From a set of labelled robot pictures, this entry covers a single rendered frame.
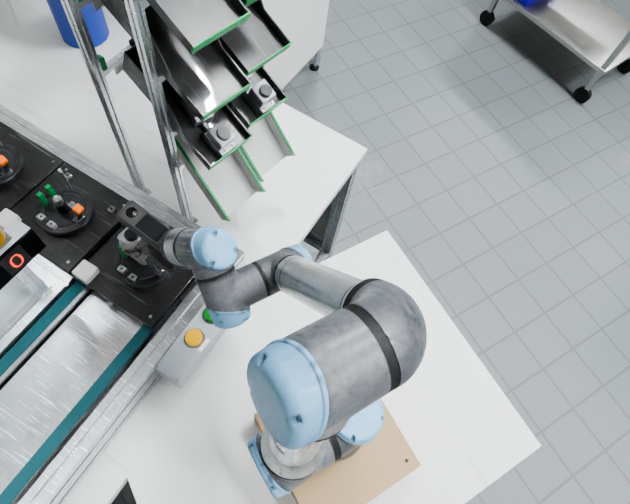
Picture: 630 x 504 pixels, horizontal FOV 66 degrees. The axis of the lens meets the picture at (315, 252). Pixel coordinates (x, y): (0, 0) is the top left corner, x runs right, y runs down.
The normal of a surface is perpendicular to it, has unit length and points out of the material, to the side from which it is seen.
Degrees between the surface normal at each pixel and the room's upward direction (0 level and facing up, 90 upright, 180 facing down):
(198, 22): 25
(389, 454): 5
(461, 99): 0
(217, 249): 46
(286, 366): 15
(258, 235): 0
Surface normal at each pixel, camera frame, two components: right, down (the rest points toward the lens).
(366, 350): 0.25, -0.33
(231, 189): 0.60, 0.12
